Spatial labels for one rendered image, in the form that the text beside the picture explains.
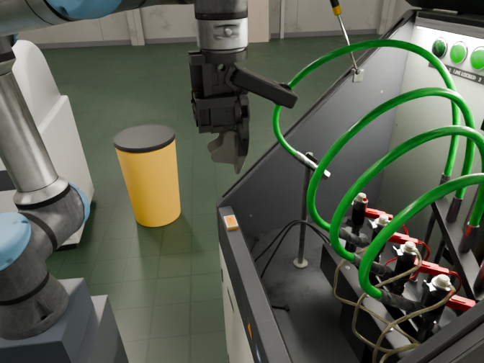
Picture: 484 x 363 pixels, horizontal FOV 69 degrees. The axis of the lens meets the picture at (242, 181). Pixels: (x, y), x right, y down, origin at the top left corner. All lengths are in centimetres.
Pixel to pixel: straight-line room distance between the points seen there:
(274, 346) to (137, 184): 183
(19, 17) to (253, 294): 63
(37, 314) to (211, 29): 68
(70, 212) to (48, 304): 20
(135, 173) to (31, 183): 153
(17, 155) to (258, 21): 863
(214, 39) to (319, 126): 57
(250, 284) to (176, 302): 128
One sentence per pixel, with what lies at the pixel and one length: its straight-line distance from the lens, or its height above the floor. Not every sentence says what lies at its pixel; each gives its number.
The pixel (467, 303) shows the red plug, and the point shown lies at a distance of 67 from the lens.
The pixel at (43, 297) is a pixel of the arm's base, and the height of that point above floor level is 97.
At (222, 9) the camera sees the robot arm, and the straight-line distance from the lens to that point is 52.
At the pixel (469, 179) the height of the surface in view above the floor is 132.
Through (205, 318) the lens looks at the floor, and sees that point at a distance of 198.
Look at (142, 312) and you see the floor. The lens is 208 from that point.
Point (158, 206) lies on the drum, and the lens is 249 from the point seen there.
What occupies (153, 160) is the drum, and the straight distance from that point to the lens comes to 230.
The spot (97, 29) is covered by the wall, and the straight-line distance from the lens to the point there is 991.
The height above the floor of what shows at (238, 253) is 95.
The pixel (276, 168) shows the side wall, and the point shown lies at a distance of 104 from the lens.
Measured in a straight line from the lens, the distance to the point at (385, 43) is 75.
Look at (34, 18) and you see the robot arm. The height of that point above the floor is 151.
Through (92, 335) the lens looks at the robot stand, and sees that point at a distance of 101.
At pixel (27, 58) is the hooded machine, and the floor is 116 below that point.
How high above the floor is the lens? 155
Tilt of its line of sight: 31 degrees down
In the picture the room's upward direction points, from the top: 2 degrees counter-clockwise
